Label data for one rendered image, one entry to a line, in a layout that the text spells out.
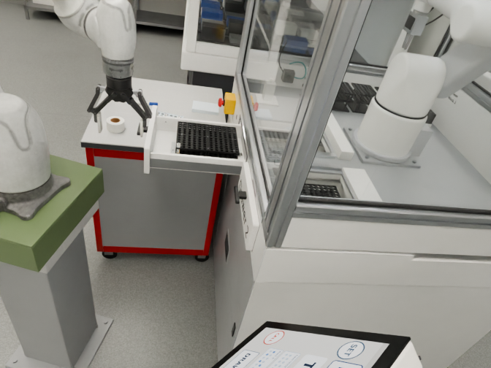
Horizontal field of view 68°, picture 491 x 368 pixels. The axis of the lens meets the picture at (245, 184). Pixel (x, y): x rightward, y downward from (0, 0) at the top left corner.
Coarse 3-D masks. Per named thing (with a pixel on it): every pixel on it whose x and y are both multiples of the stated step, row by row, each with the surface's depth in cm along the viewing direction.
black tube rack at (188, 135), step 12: (192, 132) 133; (204, 132) 134; (216, 132) 136; (228, 132) 137; (192, 144) 127; (204, 144) 129; (216, 144) 135; (228, 144) 131; (216, 156) 129; (228, 156) 130
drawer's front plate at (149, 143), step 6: (156, 108) 136; (156, 114) 138; (150, 120) 128; (150, 126) 125; (150, 132) 123; (150, 138) 120; (150, 144) 118; (144, 150) 116; (150, 150) 119; (144, 156) 118; (150, 156) 121; (144, 162) 119; (144, 168) 121; (150, 168) 125
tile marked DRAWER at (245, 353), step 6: (240, 354) 64; (246, 354) 63; (252, 354) 62; (258, 354) 61; (234, 360) 63; (240, 360) 62; (246, 360) 61; (252, 360) 60; (228, 366) 62; (234, 366) 61; (240, 366) 60
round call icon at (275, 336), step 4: (272, 332) 67; (276, 332) 66; (280, 332) 65; (284, 332) 65; (288, 332) 64; (268, 336) 66; (272, 336) 65; (276, 336) 65; (280, 336) 64; (284, 336) 63; (264, 340) 65; (268, 340) 64; (272, 340) 64; (276, 340) 63; (264, 344) 64; (268, 344) 63; (272, 344) 62
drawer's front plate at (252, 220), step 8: (248, 168) 117; (240, 176) 122; (248, 176) 114; (240, 184) 121; (248, 184) 111; (248, 192) 108; (240, 200) 119; (248, 200) 106; (240, 208) 118; (248, 208) 105; (248, 216) 104; (256, 216) 100; (248, 224) 103; (256, 224) 98; (248, 232) 103; (256, 232) 100; (248, 240) 102; (248, 248) 104
